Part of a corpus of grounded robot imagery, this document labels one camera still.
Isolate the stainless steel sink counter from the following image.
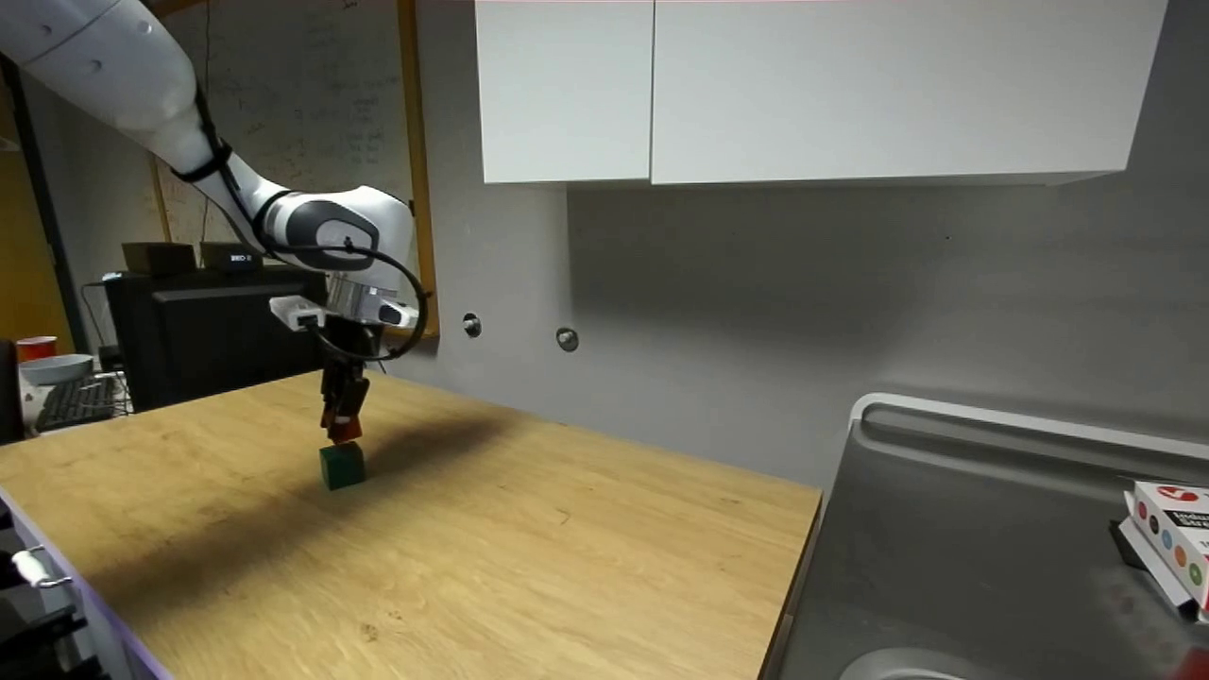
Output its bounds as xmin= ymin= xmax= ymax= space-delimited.
xmin=758 ymin=393 xmax=1209 ymax=680

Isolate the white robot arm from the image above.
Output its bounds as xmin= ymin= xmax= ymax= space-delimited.
xmin=0 ymin=0 xmax=426 ymax=442

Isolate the white wall cabinet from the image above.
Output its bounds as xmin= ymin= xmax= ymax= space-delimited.
xmin=655 ymin=0 xmax=1167 ymax=186
xmin=476 ymin=0 xmax=655 ymax=186

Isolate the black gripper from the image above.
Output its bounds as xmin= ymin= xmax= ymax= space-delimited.
xmin=316 ymin=318 xmax=375 ymax=435

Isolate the orange cube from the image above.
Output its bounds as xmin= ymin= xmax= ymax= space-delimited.
xmin=325 ymin=414 xmax=361 ymax=445

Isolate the green cube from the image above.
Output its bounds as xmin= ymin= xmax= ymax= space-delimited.
xmin=321 ymin=442 xmax=365 ymax=490

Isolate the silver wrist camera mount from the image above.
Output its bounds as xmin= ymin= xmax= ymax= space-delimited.
xmin=269 ymin=284 xmax=419 ymax=333

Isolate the white wall cabinet left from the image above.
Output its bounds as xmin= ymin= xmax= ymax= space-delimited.
xmin=476 ymin=0 xmax=655 ymax=186

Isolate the white colourful game box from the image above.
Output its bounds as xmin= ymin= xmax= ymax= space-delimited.
xmin=1125 ymin=479 xmax=1209 ymax=623

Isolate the wood framed whiteboard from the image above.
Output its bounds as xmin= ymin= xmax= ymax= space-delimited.
xmin=199 ymin=0 xmax=441 ymax=347

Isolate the round wall fitting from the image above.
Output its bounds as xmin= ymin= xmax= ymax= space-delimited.
xmin=554 ymin=330 xmax=583 ymax=350
xmin=462 ymin=312 xmax=484 ymax=341

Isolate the white wall cabinet right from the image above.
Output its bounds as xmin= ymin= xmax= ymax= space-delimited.
xmin=655 ymin=0 xmax=1167 ymax=186

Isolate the white box with red lid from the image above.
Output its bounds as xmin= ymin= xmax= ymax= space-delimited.
xmin=14 ymin=337 xmax=133 ymax=429

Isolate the round wall fitting right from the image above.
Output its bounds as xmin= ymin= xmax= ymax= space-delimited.
xmin=554 ymin=330 xmax=583 ymax=350

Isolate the round wall fitting left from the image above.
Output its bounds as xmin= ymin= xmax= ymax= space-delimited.
xmin=462 ymin=312 xmax=484 ymax=341

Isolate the black computer monitor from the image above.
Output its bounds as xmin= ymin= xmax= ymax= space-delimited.
xmin=105 ymin=243 xmax=325 ymax=413

